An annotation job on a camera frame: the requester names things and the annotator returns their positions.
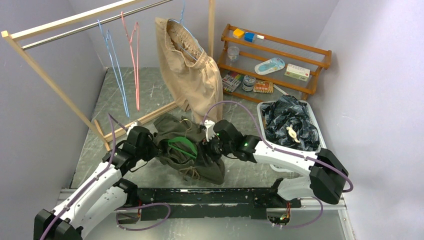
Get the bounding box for white pen with red tip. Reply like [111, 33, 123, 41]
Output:
[273, 84, 288, 96]

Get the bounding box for clear plastic cup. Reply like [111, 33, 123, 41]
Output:
[227, 46, 240, 62]

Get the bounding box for blue block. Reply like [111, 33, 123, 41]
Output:
[243, 32, 256, 43]

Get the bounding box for light blue wire hanger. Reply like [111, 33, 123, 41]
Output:
[97, 19, 131, 118]

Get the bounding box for pink wire hanger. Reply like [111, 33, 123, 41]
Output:
[120, 11, 140, 112]

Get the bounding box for dark leaf-print shorts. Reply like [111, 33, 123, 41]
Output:
[260, 94, 321, 153]

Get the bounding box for metal hanging rod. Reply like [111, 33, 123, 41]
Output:
[20, 0, 176, 51]

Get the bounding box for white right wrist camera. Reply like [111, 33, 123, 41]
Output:
[203, 120, 216, 142]

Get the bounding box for green hanger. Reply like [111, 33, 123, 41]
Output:
[167, 118, 198, 160]

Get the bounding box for yellow block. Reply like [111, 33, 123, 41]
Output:
[232, 28, 245, 39]

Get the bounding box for olive green shorts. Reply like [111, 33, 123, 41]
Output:
[153, 113, 225, 185]

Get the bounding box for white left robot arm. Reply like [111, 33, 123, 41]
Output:
[33, 125, 159, 240]

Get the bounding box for orange snack packet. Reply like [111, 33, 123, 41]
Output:
[253, 80, 274, 94]

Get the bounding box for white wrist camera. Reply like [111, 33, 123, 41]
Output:
[126, 120, 142, 135]
[203, 120, 216, 142]

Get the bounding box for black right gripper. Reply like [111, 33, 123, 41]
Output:
[194, 131, 235, 168]

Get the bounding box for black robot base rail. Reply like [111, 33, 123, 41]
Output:
[123, 187, 302, 221]

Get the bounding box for white green box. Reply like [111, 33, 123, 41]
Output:
[284, 63, 311, 82]

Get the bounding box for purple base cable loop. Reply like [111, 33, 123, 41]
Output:
[115, 202, 172, 232]

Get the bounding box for beige shorts with white stripe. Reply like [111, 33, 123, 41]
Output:
[155, 17, 223, 123]

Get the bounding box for blue hanger at right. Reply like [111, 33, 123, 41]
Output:
[168, 0, 204, 53]

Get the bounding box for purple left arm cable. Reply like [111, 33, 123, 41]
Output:
[39, 113, 128, 240]

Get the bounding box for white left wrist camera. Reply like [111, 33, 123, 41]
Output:
[126, 120, 142, 135]

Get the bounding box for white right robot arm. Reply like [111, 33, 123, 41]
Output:
[201, 120, 348, 207]

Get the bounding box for marker pen set pack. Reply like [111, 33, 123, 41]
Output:
[222, 71, 244, 93]

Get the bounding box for orange wooden shelf rack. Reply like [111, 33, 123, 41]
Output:
[217, 24, 332, 101]

